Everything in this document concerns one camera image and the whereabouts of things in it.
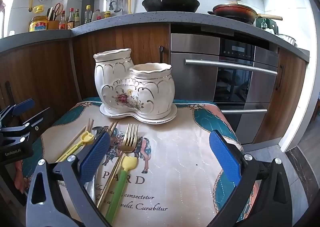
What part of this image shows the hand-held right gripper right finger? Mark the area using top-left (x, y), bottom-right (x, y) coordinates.
top-left (207, 129), bottom-right (292, 227)

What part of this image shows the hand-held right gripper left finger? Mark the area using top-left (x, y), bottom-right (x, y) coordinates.
top-left (26, 131), bottom-right (112, 227)

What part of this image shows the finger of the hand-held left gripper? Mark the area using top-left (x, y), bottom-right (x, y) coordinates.
top-left (0, 99), bottom-right (35, 127)
top-left (0, 108), bottom-right (50, 140)

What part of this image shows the gold metal fork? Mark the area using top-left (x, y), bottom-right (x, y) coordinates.
top-left (96, 123), bottom-right (139, 209)

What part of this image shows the green yellow spatula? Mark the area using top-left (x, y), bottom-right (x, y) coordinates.
top-left (105, 156), bottom-right (139, 224)

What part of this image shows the white floral ceramic utensil holder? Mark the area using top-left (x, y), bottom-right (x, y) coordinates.
top-left (94, 48), bottom-right (175, 114)

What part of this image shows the printed quilted tablecloth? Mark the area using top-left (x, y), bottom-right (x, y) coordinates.
top-left (21, 97), bottom-right (260, 227)

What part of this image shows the white ceramic holder tray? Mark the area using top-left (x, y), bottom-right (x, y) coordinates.
top-left (99, 103), bottom-right (177, 125)

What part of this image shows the yellow lidded jar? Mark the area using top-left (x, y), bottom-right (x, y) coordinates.
top-left (29, 15), bottom-right (48, 32)

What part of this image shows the wooden knife block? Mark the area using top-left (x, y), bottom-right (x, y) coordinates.
top-left (47, 7), bottom-right (60, 30)

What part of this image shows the red label sauce bottle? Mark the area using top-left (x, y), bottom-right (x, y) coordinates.
top-left (59, 10), bottom-right (67, 30)

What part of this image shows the dark soy sauce bottle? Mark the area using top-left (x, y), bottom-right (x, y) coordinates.
top-left (67, 8), bottom-right (75, 29)

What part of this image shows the clear yellow cap bottle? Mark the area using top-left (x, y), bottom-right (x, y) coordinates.
top-left (84, 5), bottom-right (92, 24)

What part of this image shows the stainless steel built-in appliance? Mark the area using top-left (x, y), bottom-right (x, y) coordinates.
top-left (171, 33), bottom-right (279, 142)

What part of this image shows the white ribbed bowl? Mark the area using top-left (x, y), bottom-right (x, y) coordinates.
top-left (275, 35), bottom-right (298, 46)

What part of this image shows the grey speckled countertop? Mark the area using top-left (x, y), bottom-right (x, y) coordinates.
top-left (0, 12), bottom-right (310, 62)

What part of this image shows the dark green box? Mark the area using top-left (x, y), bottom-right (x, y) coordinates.
top-left (255, 17), bottom-right (278, 34)

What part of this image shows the red pan with wooden handle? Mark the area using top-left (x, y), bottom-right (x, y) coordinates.
top-left (207, 3), bottom-right (283, 25)

